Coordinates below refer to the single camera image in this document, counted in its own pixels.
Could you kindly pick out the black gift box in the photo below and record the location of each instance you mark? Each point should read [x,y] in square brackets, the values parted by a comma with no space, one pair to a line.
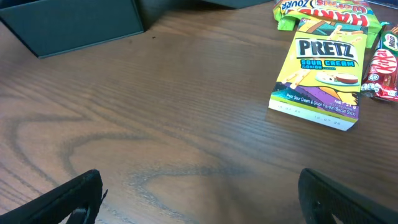
[52,27]

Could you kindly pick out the KitKat Milo bar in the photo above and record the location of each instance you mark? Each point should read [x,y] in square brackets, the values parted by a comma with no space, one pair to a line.
[380,81]

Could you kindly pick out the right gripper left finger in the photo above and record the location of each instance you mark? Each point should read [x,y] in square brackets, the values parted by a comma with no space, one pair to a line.
[79,200]

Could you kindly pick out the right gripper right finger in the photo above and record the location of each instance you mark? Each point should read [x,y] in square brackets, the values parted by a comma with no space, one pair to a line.
[324,200]

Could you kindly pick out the Haribo sour worms bag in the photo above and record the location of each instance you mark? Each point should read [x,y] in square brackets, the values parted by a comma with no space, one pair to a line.
[354,12]

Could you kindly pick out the green Pretz box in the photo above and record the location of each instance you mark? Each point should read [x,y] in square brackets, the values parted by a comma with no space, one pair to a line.
[321,75]

